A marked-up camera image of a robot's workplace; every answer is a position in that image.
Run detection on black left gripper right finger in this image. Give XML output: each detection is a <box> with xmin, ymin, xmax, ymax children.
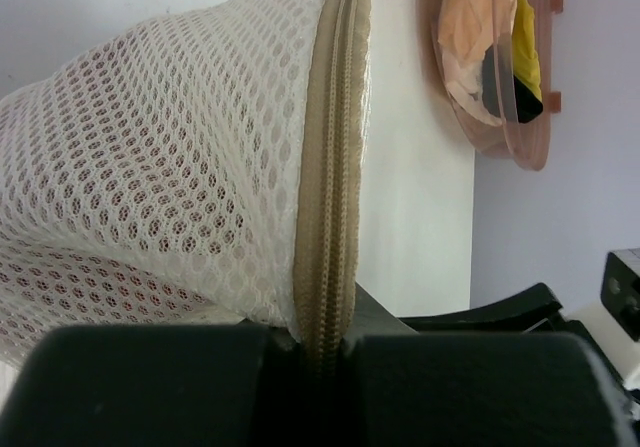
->
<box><xmin>319</xmin><ymin>333</ymin><xmax>633</xmax><ymax>446</ymax></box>

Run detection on black garment in basket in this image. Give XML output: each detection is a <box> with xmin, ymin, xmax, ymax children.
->
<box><xmin>482</xmin><ymin>47</ymin><xmax>544</xmax><ymax>124</ymax></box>

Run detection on beige bra in basket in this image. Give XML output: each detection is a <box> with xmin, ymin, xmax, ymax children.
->
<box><xmin>438</xmin><ymin>0</ymin><xmax>517</xmax><ymax>65</ymax></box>

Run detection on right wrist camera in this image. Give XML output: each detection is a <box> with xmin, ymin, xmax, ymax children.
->
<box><xmin>600</xmin><ymin>248</ymin><xmax>640</xmax><ymax>343</ymax></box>

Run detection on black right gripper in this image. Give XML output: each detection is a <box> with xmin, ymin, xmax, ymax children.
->
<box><xmin>400</xmin><ymin>283</ymin><xmax>639</xmax><ymax>397</ymax></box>

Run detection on beige round mesh laundry bag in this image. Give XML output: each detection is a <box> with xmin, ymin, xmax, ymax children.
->
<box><xmin>1</xmin><ymin>0</ymin><xmax>371</xmax><ymax>373</ymax></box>

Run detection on white garment in basket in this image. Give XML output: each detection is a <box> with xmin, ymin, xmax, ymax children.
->
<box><xmin>442</xmin><ymin>49</ymin><xmax>501</xmax><ymax>126</ymax></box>

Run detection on translucent pink plastic basket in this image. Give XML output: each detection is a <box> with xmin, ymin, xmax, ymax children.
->
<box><xmin>418</xmin><ymin>0</ymin><xmax>564</xmax><ymax>171</ymax></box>

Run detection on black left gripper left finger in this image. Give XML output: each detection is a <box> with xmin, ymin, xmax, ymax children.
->
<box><xmin>12</xmin><ymin>324</ymin><xmax>317</xmax><ymax>446</ymax></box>

